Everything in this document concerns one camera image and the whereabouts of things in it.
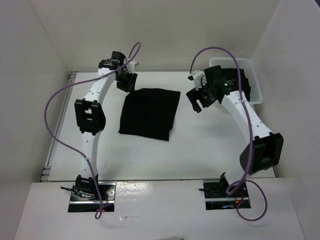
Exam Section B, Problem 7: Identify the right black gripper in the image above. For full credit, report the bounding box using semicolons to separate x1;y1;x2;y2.
185;81;216;113

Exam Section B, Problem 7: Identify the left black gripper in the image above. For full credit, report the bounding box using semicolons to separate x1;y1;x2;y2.
115;69;138;95

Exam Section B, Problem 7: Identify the black skirt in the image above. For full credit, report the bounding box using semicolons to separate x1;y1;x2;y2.
118;88;181;142

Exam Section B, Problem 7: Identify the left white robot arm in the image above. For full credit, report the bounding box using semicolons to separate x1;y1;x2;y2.
74;51;138;200

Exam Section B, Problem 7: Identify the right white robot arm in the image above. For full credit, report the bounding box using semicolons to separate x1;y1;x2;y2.
186;65;284;197

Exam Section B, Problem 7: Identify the black folded skirts stack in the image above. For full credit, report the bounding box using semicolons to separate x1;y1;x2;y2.
220;67;252;101

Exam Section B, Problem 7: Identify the white plastic basket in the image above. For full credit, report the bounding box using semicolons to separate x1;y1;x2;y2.
209;57;263;106

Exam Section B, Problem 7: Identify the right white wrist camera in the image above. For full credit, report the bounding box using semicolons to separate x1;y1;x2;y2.
188;70;207;91

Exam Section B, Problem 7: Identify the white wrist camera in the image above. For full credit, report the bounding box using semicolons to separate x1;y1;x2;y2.
188;70;207;91
125;60;139;74

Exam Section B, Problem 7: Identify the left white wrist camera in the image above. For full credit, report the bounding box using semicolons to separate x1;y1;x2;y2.
125;60;139;74

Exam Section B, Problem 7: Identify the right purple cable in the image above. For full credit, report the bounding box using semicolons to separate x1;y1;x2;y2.
189;46;268;221

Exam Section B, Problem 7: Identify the purple cable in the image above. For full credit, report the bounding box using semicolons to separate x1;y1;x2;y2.
43;41;142;219
189;46;268;221

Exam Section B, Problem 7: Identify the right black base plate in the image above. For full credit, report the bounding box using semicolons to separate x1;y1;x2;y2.
198;180;251;210

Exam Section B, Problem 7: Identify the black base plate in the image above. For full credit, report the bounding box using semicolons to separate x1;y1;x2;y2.
60;182;117;213
198;180;251;210

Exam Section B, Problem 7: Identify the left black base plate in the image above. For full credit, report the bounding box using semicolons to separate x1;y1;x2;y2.
60;182;117;213

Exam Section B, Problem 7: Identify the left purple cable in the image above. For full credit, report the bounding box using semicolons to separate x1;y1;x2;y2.
43;41;142;219

